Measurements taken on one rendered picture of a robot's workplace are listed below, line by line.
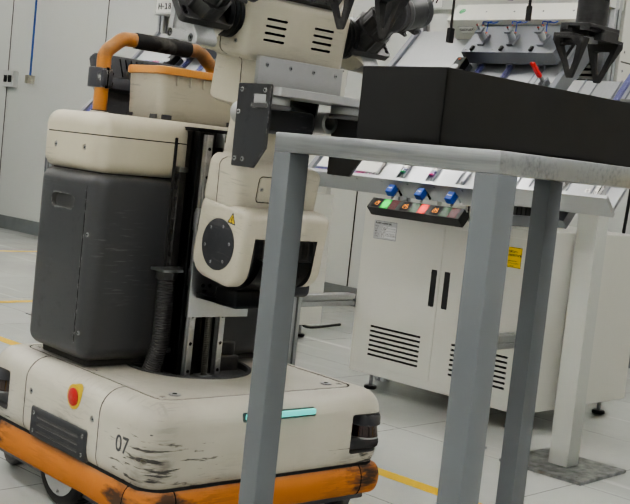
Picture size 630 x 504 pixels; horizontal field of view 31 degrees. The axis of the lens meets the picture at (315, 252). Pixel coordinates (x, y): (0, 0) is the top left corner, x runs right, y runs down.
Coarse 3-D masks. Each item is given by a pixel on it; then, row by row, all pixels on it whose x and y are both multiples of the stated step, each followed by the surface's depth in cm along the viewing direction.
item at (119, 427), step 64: (0, 384) 254; (64, 384) 233; (128, 384) 227; (192, 384) 233; (320, 384) 248; (0, 448) 257; (64, 448) 230; (128, 448) 214; (192, 448) 215; (320, 448) 237
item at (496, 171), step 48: (288, 144) 175; (336, 144) 167; (384, 144) 160; (288, 192) 176; (480, 192) 147; (288, 240) 177; (480, 240) 147; (528, 240) 223; (288, 288) 178; (480, 288) 146; (528, 288) 222; (288, 336) 180; (480, 336) 146; (528, 336) 222; (480, 384) 148; (528, 384) 223; (480, 432) 149; (528, 432) 225; (480, 480) 150
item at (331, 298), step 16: (432, 0) 390; (464, 208) 364; (528, 208) 360; (512, 224) 355; (528, 224) 361; (304, 304) 372; (320, 304) 378; (336, 304) 384; (352, 304) 389; (512, 336) 329
